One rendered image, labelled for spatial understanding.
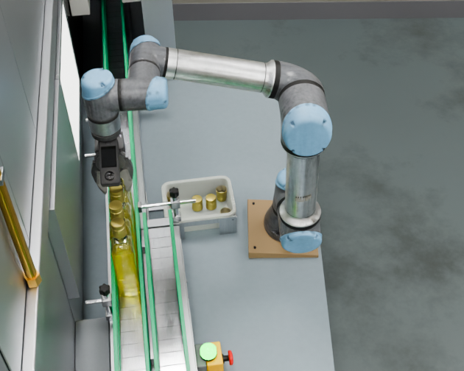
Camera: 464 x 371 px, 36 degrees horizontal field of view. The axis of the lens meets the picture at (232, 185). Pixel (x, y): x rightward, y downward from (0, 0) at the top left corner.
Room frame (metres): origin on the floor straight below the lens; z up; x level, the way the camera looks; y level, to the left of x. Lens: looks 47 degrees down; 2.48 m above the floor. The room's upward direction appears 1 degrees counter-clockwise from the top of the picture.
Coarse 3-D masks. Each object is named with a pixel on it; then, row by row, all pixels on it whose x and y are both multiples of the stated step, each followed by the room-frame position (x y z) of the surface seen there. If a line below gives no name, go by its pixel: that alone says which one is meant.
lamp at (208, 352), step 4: (204, 344) 0.97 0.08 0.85; (208, 344) 0.97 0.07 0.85; (212, 344) 0.97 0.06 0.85; (200, 348) 0.97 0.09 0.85; (204, 348) 0.96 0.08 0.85; (208, 348) 0.96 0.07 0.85; (212, 348) 0.96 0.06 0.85; (216, 348) 0.97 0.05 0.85; (200, 352) 0.96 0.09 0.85; (204, 352) 0.95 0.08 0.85; (208, 352) 0.95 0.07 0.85; (212, 352) 0.95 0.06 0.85; (216, 352) 0.96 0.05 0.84; (200, 356) 0.95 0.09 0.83; (204, 356) 0.94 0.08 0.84; (208, 356) 0.94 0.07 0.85; (212, 356) 0.94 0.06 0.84; (216, 356) 0.95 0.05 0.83; (204, 360) 0.94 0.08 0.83; (208, 360) 0.94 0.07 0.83; (212, 360) 0.94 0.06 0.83
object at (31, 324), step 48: (0, 0) 1.22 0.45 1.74; (48, 0) 1.77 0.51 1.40; (0, 48) 1.11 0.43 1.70; (48, 48) 1.54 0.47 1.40; (0, 96) 1.00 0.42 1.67; (48, 96) 1.34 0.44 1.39; (0, 144) 0.91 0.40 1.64; (48, 144) 1.19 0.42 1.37; (48, 192) 1.06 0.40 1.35; (0, 240) 0.74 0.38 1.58; (48, 240) 1.02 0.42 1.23; (0, 288) 0.66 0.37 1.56; (48, 288) 0.90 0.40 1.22; (0, 336) 0.59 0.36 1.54; (48, 336) 0.79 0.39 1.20
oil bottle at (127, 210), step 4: (124, 204) 1.26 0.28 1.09; (128, 204) 1.26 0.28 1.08; (124, 208) 1.24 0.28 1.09; (128, 208) 1.25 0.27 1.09; (124, 212) 1.23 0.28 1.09; (128, 212) 1.24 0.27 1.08; (124, 216) 1.23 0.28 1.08; (128, 216) 1.23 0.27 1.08; (132, 216) 1.26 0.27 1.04; (132, 220) 1.24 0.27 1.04; (132, 224) 1.23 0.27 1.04; (132, 228) 1.23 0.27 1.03; (136, 240) 1.27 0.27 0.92; (136, 244) 1.25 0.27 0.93; (136, 248) 1.23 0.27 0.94; (136, 252) 1.23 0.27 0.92; (136, 256) 1.23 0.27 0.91
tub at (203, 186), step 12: (180, 180) 1.58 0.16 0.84; (192, 180) 1.58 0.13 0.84; (204, 180) 1.58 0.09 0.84; (216, 180) 1.59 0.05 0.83; (228, 180) 1.58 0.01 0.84; (180, 192) 1.57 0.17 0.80; (192, 192) 1.58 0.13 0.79; (204, 192) 1.58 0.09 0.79; (216, 192) 1.58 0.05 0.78; (228, 192) 1.54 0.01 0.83; (204, 204) 1.54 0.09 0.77; (228, 204) 1.52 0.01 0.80; (168, 216) 1.43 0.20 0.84; (192, 216) 1.49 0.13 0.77; (204, 216) 1.43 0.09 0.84; (216, 216) 1.43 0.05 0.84; (228, 216) 1.43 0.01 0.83
